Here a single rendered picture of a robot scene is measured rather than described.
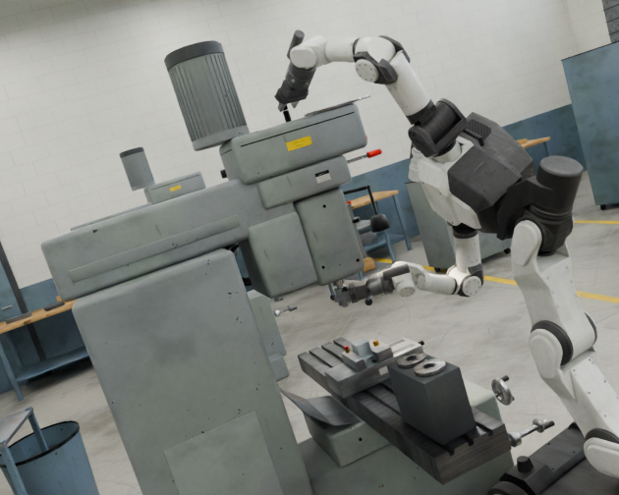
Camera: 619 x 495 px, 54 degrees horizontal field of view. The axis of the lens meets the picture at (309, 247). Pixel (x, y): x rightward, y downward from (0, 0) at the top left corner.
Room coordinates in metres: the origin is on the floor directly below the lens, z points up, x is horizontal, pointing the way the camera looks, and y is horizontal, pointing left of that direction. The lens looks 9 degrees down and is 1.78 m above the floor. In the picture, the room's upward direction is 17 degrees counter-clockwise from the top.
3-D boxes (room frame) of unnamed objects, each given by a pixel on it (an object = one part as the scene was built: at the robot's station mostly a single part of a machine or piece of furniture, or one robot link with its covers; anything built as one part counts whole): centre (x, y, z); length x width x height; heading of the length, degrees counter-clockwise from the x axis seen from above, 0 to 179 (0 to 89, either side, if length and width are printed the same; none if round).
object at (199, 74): (2.11, 0.18, 2.05); 0.20 x 0.20 x 0.32
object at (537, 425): (2.20, -0.61, 0.49); 0.22 x 0.06 x 0.06; 107
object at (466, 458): (2.12, -0.08, 0.87); 1.24 x 0.23 x 0.08; 17
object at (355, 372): (2.16, -0.10, 0.96); 0.35 x 0.15 x 0.11; 106
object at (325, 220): (2.18, -0.06, 1.47); 0.21 x 0.19 x 0.32; 17
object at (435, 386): (1.66, -0.21, 1.01); 0.22 x 0.12 x 0.20; 18
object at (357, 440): (2.18, -0.06, 0.77); 0.50 x 0.35 x 0.12; 107
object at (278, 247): (2.13, 0.12, 1.47); 0.24 x 0.19 x 0.26; 17
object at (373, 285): (2.17, -0.15, 1.23); 0.13 x 0.12 x 0.10; 171
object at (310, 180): (2.17, -0.02, 1.68); 0.34 x 0.24 x 0.10; 107
